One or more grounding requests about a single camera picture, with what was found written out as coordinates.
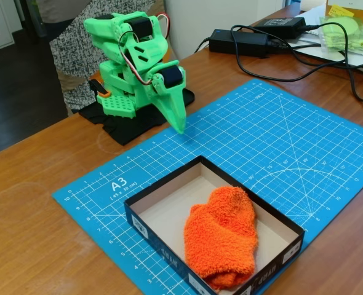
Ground orange fuzzy sock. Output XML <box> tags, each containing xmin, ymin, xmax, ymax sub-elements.
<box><xmin>183</xmin><ymin>185</ymin><xmax>259</xmax><ymax>290</ymax></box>

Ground dark cardboard box tray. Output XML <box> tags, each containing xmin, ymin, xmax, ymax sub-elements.
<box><xmin>123</xmin><ymin>155</ymin><xmax>306</xmax><ymax>295</ymax></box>

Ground orange and black table clamp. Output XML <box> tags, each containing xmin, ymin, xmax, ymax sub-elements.
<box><xmin>88</xmin><ymin>79</ymin><xmax>111</xmax><ymax>100</ymax></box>

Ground blue A3 cutting mat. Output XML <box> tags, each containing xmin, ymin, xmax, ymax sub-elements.
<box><xmin>51</xmin><ymin>78</ymin><xmax>363</xmax><ymax>295</ymax></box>

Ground person in speckled garment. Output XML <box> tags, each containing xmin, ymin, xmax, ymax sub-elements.
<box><xmin>35</xmin><ymin>0</ymin><xmax>169</xmax><ymax>117</ymax></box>

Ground black power adapter blue LED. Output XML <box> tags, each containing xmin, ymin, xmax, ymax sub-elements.
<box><xmin>208</xmin><ymin>29</ymin><xmax>270</xmax><ymax>59</ymax></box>

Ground black power adapter white label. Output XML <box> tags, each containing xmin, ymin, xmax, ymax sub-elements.
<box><xmin>253</xmin><ymin>17</ymin><xmax>307</xmax><ymax>40</ymax></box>

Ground white framed glass door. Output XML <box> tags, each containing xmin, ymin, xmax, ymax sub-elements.
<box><xmin>0</xmin><ymin>0</ymin><xmax>16</xmax><ymax>57</ymax></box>

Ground white paper sheets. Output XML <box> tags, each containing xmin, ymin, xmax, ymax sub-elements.
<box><xmin>287</xmin><ymin>9</ymin><xmax>363</xmax><ymax>74</ymax></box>

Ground plastic bag of green parts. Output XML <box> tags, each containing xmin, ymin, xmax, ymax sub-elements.
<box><xmin>318</xmin><ymin>15</ymin><xmax>363</xmax><ymax>58</ymax></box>

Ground red white black servo wire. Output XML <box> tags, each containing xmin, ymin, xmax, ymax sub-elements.
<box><xmin>118</xmin><ymin>11</ymin><xmax>172</xmax><ymax>86</ymax></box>

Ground black plastic base plate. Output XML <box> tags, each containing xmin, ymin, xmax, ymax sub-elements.
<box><xmin>78</xmin><ymin>85</ymin><xmax>196</xmax><ymax>147</ymax></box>

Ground white thin cable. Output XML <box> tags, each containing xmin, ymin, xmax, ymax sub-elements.
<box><xmin>194</xmin><ymin>36</ymin><xmax>212</xmax><ymax>53</ymax></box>

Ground black power cable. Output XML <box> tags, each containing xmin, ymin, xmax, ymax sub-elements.
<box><xmin>266</xmin><ymin>39</ymin><xmax>363</xmax><ymax>70</ymax></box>
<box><xmin>229</xmin><ymin>24</ymin><xmax>351</xmax><ymax>82</ymax></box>
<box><xmin>304</xmin><ymin>22</ymin><xmax>363</xmax><ymax>103</ymax></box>

